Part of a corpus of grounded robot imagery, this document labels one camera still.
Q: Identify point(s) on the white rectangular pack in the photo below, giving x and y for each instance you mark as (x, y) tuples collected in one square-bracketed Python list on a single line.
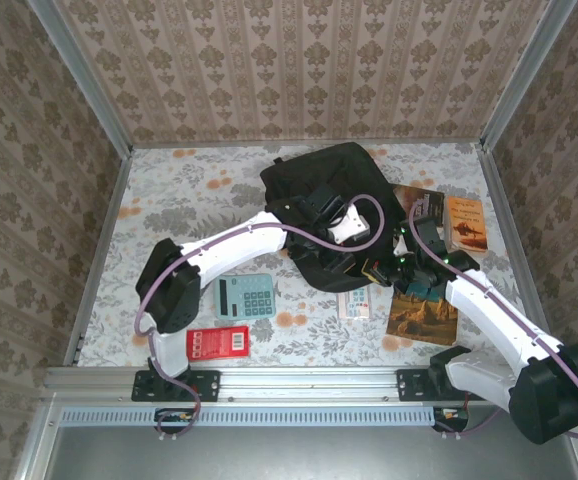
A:
[(354, 305)]

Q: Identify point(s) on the black backpack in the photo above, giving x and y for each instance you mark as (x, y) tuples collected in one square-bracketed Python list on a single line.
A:
[(339, 165)]

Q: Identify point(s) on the desert cover book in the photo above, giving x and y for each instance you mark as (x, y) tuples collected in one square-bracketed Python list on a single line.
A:
[(419, 320)]

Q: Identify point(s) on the orange cover paperback book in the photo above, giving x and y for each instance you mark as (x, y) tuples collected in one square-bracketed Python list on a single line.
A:
[(464, 225)]

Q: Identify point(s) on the Three Days To See book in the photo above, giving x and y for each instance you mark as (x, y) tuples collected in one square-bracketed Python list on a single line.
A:
[(429, 200)]

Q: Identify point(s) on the teal calculator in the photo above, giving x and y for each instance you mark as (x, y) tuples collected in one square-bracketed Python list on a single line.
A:
[(244, 297)]

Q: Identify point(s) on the red card pack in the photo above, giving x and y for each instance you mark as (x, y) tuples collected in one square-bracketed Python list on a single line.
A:
[(219, 342)]

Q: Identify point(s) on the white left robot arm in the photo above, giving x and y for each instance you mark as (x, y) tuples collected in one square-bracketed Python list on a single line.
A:
[(229, 245)]

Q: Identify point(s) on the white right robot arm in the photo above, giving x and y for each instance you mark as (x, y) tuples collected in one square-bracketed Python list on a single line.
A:
[(494, 310)]

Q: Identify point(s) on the floral tablecloth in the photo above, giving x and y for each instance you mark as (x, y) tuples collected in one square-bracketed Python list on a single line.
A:
[(319, 325)]

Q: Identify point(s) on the black connector box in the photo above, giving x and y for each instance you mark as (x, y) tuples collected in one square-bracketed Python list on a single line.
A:
[(169, 417), (451, 417)]

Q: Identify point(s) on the steel lower shelf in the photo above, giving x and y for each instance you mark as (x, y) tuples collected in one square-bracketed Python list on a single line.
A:
[(319, 455)]

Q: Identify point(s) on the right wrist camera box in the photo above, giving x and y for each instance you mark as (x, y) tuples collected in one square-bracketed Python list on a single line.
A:
[(400, 246)]

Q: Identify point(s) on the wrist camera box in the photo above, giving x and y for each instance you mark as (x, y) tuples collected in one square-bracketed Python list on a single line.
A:
[(400, 246), (351, 225)]

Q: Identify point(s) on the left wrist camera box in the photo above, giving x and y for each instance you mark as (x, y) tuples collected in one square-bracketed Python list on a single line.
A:
[(351, 225)]

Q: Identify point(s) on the aluminium side rail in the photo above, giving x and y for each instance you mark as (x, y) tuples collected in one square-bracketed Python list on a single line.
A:
[(508, 225), (101, 250)]

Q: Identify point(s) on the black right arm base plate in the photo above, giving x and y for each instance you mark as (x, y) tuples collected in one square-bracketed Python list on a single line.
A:
[(411, 385)]

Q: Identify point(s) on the aluminium mounting rail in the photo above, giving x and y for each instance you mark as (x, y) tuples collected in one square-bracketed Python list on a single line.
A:
[(309, 382)]

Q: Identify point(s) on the aluminium back rail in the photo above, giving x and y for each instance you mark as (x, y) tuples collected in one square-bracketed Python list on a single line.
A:
[(169, 145)]

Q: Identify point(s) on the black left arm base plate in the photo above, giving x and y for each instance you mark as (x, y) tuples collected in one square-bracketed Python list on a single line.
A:
[(204, 385)]

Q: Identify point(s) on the aluminium frame post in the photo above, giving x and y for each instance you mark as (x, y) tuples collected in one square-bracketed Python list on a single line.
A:
[(524, 75), (89, 85)]

